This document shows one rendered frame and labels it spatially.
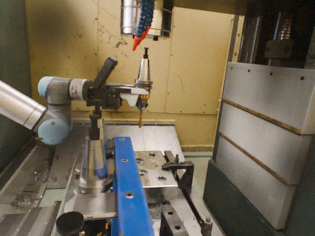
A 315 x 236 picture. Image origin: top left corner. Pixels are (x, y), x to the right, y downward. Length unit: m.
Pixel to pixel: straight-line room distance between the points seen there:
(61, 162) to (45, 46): 0.80
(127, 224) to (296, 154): 0.59
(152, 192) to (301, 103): 0.54
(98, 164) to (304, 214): 0.66
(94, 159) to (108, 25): 1.46
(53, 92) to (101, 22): 1.03
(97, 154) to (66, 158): 1.27
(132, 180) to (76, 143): 1.35
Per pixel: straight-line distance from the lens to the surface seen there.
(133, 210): 0.31
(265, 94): 0.87
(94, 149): 0.35
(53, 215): 1.12
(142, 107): 0.75
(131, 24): 0.68
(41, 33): 1.80
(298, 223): 0.88
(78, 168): 0.44
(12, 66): 1.54
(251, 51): 1.06
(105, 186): 0.37
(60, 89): 0.80
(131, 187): 0.36
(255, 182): 0.95
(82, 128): 1.81
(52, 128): 0.68
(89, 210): 0.33
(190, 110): 1.92
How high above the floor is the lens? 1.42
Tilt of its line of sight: 16 degrees down
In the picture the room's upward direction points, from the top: 5 degrees clockwise
